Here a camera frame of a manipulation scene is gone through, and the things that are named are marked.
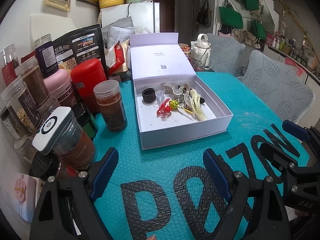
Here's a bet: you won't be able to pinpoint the clear-lid jar brown powder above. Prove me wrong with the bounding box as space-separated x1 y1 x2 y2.
93 79 128 132

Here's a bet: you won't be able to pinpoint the black long hair clip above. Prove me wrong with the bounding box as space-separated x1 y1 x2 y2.
191 87 205 104

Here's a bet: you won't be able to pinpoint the cream hair claw clip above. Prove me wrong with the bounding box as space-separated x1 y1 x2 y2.
189 89 207 121

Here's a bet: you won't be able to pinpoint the beige wavy hair claw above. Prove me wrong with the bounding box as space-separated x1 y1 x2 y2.
179 82 193 108

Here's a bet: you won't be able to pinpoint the small green tin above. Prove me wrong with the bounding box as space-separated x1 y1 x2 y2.
71 103 98 140

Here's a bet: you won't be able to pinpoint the white-lid glass jar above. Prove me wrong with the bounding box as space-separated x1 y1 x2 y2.
32 107 97 170

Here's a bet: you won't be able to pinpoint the black handbag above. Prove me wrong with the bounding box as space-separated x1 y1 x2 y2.
196 0 213 28

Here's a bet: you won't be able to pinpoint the grey foil bag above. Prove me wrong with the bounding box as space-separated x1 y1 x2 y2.
102 16 134 48

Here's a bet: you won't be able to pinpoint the glass measuring cup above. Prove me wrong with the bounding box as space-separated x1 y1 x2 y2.
191 49 214 72

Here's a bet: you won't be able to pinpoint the white electric kettle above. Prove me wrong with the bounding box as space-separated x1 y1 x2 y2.
191 33 212 68

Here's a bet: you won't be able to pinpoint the red snack packet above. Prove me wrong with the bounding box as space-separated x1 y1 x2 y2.
107 42 129 74

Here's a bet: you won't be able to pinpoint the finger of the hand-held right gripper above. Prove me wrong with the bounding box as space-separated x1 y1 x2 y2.
259 141 300 174
282 120 320 143

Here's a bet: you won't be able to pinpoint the red bow hair clip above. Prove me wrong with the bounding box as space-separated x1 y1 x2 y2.
156 98 173 117

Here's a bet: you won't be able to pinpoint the white refrigerator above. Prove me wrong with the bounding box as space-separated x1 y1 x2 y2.
100 2 160 34

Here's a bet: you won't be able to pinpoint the brown door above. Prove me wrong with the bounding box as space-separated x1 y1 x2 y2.
150 0 175 33

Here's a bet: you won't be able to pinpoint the pink printed box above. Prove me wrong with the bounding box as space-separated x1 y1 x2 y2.
14 172 43 222

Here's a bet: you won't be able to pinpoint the grey leaf-pattern chair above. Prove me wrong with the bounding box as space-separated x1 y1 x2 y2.
206 33 246 75
241 50 315 124

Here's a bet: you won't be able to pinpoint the teal bubble table mat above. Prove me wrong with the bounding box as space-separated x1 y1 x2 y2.
92 71 315 240

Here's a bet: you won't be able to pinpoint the beige translucent hair claw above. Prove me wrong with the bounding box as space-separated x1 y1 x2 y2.
164 82 183 103

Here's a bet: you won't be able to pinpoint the pink canister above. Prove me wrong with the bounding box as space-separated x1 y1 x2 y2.
44 69 78 110

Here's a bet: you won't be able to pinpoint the white gift box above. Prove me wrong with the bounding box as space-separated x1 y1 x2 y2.
129 32 233 150

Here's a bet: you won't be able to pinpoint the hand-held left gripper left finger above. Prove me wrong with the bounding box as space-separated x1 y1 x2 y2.
29 147 119 240

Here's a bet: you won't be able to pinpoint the clear jar red label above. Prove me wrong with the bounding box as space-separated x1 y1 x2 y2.
0 44 19 85

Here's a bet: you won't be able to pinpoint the clear hair claw clip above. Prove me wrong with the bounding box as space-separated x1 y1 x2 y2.
156 90 167 105

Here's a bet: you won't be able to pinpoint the black ring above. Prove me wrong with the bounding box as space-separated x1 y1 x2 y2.
142 88 157 103

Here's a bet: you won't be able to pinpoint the dark purple jar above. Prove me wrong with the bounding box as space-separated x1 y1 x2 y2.
34 34 60 78

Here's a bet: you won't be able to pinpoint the red canister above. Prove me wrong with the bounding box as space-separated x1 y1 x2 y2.
71 58 108 113

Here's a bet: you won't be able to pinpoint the clear jar of beans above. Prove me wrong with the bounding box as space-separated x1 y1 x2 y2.
1 77 43 138

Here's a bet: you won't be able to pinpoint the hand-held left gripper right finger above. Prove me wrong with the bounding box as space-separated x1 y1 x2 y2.
203 149 293 240

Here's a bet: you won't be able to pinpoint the yellow lollipop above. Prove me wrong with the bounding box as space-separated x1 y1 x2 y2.
169 100 194 113

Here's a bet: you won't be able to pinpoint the black printed pouch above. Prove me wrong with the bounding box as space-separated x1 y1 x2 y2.
52 24 105 70

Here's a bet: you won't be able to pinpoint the clear jar brown contents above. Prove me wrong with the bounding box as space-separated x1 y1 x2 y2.
15 56 50 103

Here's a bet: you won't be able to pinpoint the instant noodle cup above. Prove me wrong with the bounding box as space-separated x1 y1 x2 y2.
179 44 193 60

